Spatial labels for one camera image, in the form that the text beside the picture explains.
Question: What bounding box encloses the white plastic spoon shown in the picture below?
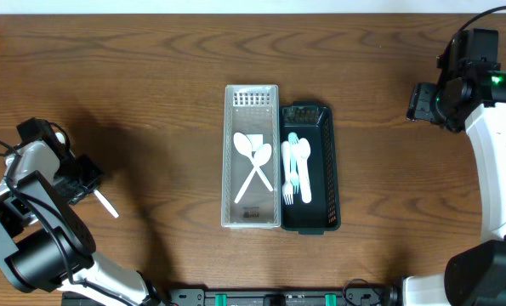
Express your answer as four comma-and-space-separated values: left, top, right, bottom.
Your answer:
298, 138, 311, 162
94, 190, 120, 218
234, 144, 271, 203
233, 133, 273, 191

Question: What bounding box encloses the white plastic fork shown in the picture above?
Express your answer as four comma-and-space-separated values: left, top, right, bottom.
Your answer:
297, 156, 312, 204
281, 141, 294, 206
287, 132, 299, 194

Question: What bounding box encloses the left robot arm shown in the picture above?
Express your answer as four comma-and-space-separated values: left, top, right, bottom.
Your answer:
0, 133, 161, 305

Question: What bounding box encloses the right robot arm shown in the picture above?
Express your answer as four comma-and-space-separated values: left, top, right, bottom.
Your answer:
398, 68, 506, 305

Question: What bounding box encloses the black plastic basket tray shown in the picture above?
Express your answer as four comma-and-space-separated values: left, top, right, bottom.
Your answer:
280, 100, 341, 235

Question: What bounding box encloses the clear plastic basket tray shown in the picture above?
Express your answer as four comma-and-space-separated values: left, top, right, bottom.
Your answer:
221, 84, 281, 229

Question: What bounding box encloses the left black cable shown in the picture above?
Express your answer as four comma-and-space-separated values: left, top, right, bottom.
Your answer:
0, 133, 141, 306

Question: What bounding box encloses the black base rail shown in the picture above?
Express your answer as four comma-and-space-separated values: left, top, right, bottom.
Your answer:
60, 286, 402, 306

